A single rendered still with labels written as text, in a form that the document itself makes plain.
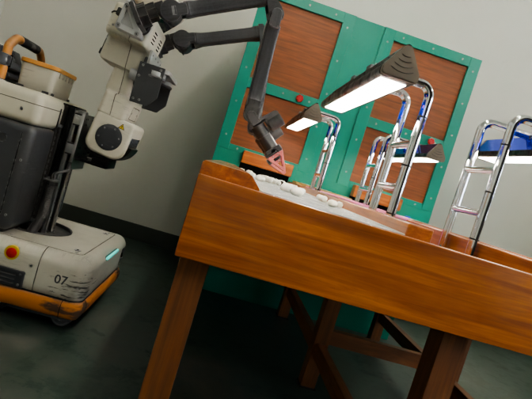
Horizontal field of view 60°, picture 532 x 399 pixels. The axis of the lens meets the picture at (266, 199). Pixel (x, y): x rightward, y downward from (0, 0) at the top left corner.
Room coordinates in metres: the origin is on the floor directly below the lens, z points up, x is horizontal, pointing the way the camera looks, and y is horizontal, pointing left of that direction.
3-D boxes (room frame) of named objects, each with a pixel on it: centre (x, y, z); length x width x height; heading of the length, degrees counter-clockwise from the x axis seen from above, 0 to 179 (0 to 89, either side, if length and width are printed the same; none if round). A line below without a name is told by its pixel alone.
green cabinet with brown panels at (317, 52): (3.00, -0.28, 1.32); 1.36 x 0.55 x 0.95; 96
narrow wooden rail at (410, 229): (1.81, -0.21, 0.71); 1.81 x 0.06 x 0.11; 6
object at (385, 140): (2.27, -0.53, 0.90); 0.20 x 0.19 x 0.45; 6
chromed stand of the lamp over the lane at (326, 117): (2.23, -0.13, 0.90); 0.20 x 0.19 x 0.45; 6
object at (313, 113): (2.23, -0.05, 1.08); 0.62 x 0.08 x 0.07; 6
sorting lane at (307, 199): (1.79, -0.04, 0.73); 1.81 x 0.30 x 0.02; 6
